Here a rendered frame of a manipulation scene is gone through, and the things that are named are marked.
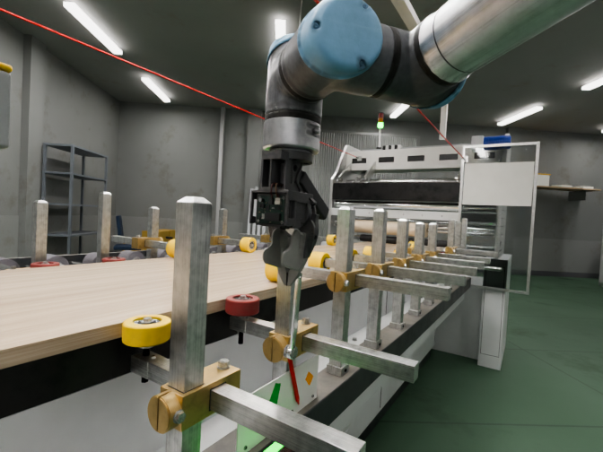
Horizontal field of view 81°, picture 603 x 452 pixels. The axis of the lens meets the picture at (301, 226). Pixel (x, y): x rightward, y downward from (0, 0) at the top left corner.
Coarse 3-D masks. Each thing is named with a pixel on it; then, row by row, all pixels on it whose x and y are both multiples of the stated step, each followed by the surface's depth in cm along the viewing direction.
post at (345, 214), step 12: (348, 216) 90; (336, 228) 92; (348, 228) 90; (336, 240) 92; (348, 240) 91; (336, 252) 92; (348, 252) 91; (336, 264) 92; (348, 264) 91; (336, 300) 92; (348, 300) 93; (336, 312) 92; (348, 312) 93; (336, 324) 92; (348, 324) 94; (336, 336) 92
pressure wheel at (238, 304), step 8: (232, 296) 85; (240, 296) 84; (248, 296) 86; (256, 296) 86; (232, 304) 80; (240, 304) 80; (248, 304) 80; (256, 304) 82; (232, 312) 80; (240, 312) 80; (248, 312) 81; (256, 312) 82; (240, 336) 84
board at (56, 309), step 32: (224, 256) 164; (256, 256) 170; (0, 288) 83; (32, 288) 84; (64, 288) 86; (96, 288) 88; (128, 288) 90; (160, 288) 92; (224, 288) 96; (256, 288) 98; (0, 320) 61; (32, 320) 62; (64, 320) 62; (96, 320) 63; (0, 352) 49; (32, 352) 52
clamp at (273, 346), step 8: (304, 328) 75; (312, 328) 76; (272, 336) 69; (280, 336) 69; (288, 336) 69; (296, 336) 71; (264, 344) 70; (272, 344) 69; (280, 344) 68; (296, 344) 71; (264, 352) 70; (272, 352) 69; (280, 352) 67; (304, 352) 74; (272, 360) 68; (280, 360) 68
